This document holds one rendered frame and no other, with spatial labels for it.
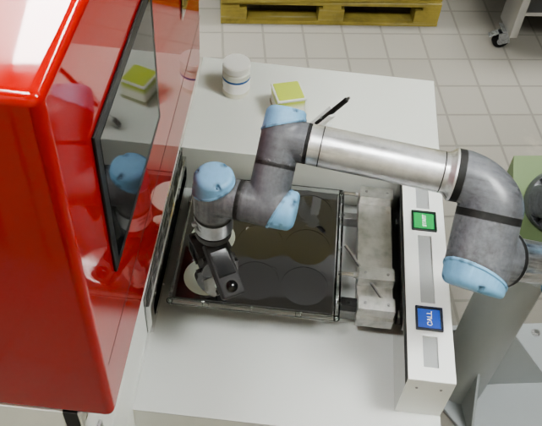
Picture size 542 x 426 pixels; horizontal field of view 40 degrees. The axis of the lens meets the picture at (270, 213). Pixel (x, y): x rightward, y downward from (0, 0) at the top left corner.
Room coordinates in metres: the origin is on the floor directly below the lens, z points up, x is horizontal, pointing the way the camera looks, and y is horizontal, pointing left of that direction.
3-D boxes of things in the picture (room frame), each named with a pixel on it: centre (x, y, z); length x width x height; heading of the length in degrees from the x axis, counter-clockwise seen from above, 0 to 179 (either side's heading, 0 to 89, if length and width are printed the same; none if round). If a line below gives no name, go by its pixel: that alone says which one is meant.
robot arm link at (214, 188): (0.91, 0.10, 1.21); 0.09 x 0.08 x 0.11; 80
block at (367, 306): (0.90, -0.24, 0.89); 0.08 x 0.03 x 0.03; 89
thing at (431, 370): (0.98, -0.34, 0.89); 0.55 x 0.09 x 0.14; 179
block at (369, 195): (1.23, -0.25, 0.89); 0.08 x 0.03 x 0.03; 89
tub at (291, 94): (1.43, -0.02, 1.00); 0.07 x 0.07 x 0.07; 18
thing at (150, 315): (1.04, 0.23, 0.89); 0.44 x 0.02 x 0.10; 179
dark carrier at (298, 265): (1.05, 0.02, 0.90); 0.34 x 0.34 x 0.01; 89
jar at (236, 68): (1.49, 0.12, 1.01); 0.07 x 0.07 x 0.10
